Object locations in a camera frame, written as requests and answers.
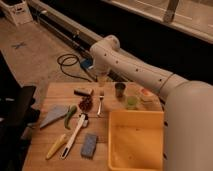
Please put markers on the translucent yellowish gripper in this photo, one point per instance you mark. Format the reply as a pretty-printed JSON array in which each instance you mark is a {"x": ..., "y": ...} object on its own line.
[{"x": 102, "y": 80}]

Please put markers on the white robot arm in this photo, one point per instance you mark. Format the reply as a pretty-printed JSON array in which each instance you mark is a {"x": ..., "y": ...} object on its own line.
[{"x": 188, "y": 110}]

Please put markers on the dark plastic cup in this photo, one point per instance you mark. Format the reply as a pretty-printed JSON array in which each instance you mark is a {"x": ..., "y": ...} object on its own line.
[{"x": 119, "y": 89}]

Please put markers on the green plastic cup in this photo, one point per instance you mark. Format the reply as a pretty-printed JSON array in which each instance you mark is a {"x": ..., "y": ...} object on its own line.
[{"x": 131, "y": 102}]

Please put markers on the metal fork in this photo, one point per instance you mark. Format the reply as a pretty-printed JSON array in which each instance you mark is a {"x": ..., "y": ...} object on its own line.
[{"x": 101, "y": 97}]

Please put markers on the blue power box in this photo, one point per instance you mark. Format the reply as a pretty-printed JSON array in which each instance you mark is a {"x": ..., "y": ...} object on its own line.
[{"x": 86, "y": 64}]

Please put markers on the brown pine cone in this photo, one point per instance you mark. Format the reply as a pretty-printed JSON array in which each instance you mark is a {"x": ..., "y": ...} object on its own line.
[{"x": 86, "y": 104}]

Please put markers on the green pepper toy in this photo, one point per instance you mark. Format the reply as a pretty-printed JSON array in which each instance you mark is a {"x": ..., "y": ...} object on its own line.
[{"x": 72, "y": 110}]

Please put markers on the orange round lid container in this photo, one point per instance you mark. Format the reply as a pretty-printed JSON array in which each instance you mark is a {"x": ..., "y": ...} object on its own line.
[{"x": 146, "y": 95}]

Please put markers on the grey triangular cloth piece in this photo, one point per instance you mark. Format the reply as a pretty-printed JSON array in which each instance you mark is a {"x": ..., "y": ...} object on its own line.
[{"x": 55, "y": 113}]

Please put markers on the yellow plastic bin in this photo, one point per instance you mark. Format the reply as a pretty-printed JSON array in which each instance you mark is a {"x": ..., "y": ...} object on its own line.
[{"x": 135, "y": 140}]

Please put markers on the blue sponge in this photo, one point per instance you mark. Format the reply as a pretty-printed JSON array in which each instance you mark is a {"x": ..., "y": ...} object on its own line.
[{"x": 89, "y": 146}]

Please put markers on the black chair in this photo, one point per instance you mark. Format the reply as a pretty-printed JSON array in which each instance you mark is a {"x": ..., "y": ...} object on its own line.
[{"x": 16, "y": 112}]

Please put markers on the white crate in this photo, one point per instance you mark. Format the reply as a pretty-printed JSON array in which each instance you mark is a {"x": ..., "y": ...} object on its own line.
[{"x": 17, "y": 13}]

